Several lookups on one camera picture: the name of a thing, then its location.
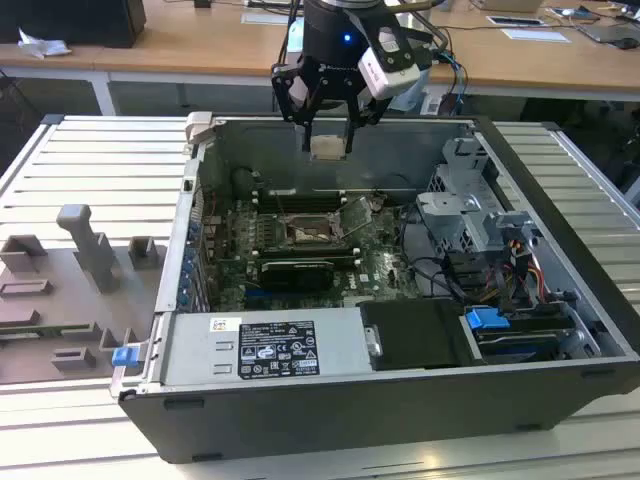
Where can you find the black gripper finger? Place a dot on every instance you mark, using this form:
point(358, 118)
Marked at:
point(367, 107)
point(290, 100)

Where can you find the silver green CPU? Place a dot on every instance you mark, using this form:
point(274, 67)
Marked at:
point(327, 147)

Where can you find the black RAM slot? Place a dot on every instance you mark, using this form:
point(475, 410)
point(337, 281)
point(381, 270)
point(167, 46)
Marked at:
point(300, 208)
point(300, 245)
point(300, 199)
point(300, 249)
point(300, 194)
point(300, 203)
point(356, 258)
point(300, 253)

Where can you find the CPU socket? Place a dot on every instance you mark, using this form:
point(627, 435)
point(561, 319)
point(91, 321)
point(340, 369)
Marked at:
point(310, 235)

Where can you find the round coin battery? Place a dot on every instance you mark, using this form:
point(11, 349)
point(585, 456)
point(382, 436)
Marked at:
point(378, 202)

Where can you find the silver drive cage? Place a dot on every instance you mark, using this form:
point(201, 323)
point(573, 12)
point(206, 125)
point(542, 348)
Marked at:
point(450, 220)

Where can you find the wooden desk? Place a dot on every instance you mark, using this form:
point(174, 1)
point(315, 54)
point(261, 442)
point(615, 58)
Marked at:
point(125, 60)

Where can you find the flat tablet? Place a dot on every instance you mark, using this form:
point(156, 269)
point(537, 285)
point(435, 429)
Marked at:
point(515, 20)

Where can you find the green motherboard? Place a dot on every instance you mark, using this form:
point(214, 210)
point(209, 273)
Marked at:
point(380, 280)

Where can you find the black graphics card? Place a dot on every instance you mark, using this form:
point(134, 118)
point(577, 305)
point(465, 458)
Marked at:
point(295, 277)

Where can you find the white paper sheet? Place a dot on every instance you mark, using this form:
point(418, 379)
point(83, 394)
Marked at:
point(535, 35)

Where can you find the black desktop computer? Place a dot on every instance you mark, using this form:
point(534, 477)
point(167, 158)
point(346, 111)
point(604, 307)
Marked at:
point(75, 22)

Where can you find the black plastic shroud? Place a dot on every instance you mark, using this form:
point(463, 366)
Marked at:
point(415, 335)

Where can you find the blue disk carrier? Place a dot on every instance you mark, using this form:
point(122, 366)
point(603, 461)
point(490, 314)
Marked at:
point(485, 317)

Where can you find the crumpled white paper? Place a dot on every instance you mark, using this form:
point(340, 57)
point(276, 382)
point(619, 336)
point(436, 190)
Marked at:
point(42, 45)

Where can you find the dark laptop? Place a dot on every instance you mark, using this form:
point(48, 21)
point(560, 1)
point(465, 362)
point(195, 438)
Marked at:
point(610, 32)

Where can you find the grey power supply unit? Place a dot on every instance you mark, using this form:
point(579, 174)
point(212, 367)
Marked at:
point(200, 350)

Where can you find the black hard disk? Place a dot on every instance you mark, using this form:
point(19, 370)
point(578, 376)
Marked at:
point(520, 340)

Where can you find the grey parts rack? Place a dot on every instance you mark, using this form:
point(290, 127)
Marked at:
point(75, 310)

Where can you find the blue case latch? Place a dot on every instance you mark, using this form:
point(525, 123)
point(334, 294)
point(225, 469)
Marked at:
point(125, 357)

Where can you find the dark grey PC case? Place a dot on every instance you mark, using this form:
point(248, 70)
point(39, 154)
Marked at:
point(350, 420)

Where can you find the green RAM stick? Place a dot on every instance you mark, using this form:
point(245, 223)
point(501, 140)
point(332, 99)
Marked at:
point(45, 331)

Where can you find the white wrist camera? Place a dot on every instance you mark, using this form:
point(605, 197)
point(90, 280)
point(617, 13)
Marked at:
point(390, 70)

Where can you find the expansion bracket panel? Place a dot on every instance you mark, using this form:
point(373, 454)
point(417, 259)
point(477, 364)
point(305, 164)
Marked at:
point(192, 250)

